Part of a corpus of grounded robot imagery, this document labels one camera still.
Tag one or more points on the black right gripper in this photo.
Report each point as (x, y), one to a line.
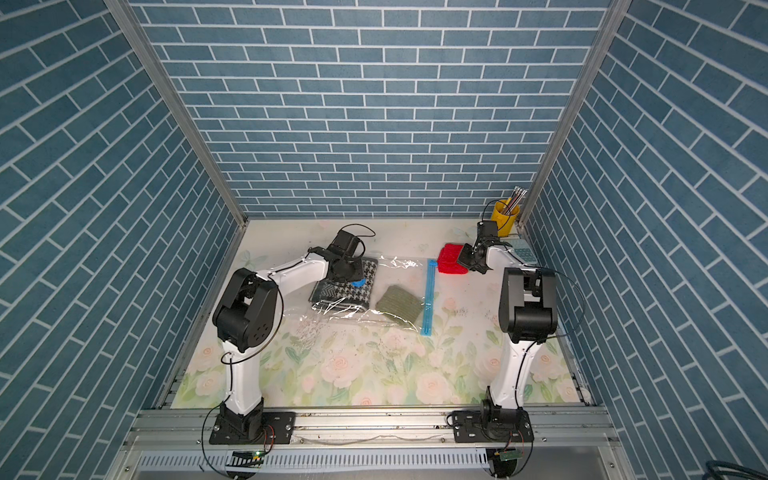
(464, 258)

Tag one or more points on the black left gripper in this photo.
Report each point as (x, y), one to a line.
(358, 275)

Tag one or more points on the red knitted scarf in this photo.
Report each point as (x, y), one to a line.
(447, 261)

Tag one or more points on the black white houndstooth scarf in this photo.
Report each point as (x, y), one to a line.
(330, 295)

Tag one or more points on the clear plastic vacuum bag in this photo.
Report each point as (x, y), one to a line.
(417, 275)

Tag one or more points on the green knitted scarf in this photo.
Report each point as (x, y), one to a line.
(400, 305)

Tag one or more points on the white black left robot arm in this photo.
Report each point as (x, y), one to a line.
(247, 317)

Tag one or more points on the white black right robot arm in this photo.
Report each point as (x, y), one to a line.
(527, 316)

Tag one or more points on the yellow pen holder cup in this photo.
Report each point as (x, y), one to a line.
(504, 223)

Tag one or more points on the light blue calculator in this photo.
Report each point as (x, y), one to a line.
(523, 251)

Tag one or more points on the pens in yellow cup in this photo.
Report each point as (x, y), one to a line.
(514, 200)

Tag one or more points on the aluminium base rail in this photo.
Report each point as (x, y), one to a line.
(555, 442)

